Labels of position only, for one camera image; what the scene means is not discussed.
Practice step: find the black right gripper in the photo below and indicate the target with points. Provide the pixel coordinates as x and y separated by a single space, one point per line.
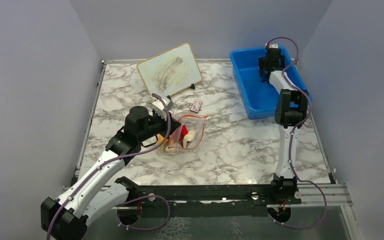
261 65

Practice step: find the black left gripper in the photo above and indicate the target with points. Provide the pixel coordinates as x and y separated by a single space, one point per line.
174 125

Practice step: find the red chili pepper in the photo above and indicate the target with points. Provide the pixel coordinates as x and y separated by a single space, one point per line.
183 132

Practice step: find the clear zip bag orange zipper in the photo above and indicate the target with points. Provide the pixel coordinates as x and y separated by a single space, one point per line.
192 121

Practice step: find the white mushroom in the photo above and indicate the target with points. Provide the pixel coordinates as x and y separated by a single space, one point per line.
189 141

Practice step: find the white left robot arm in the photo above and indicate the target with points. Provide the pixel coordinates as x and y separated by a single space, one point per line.
69 216

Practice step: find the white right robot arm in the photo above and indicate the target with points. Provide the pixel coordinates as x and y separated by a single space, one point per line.
291 110

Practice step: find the blue plastic bin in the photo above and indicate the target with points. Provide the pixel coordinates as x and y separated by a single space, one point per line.
259 98

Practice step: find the red white staple box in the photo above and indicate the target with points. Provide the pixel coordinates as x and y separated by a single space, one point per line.
196 106

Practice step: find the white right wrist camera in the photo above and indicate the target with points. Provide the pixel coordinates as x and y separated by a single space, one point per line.
273 51

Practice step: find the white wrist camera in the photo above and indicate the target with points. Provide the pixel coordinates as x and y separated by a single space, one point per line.
273 51
162 106

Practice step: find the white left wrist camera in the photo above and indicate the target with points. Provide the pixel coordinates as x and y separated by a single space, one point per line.
162 106

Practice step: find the small whiteboard yellow frame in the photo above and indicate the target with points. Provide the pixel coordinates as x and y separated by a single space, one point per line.
171 71

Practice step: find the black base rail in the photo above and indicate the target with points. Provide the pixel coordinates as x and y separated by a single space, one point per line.
195 201

